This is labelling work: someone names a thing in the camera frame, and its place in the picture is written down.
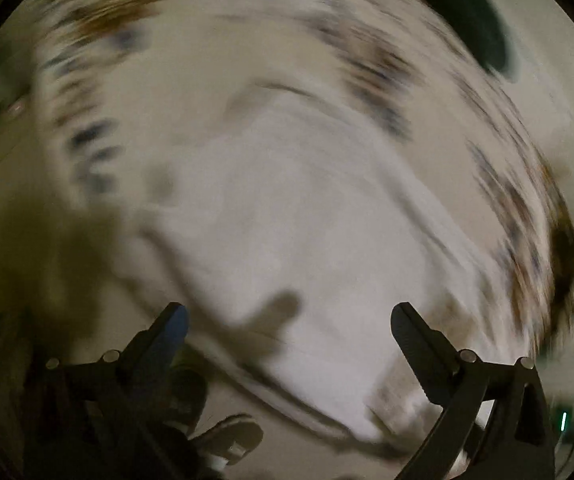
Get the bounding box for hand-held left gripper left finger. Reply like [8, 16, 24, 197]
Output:
[45, 302, 190, 480]

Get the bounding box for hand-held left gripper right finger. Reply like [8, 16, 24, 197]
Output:
[390, 302, 556, 480]

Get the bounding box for white pants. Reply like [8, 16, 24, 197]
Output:
[134, 85, 520, 453]

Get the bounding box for black shoe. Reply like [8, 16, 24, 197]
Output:
[187, 412, 265, 467]

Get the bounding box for olive brown cloth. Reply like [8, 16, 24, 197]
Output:
[0, 195, 122, 326]

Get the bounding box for printed blanket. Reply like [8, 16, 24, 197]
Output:
[29, 0, 574, 366]

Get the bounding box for dark green cloth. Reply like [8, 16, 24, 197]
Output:
[379, 0, 515, 78]

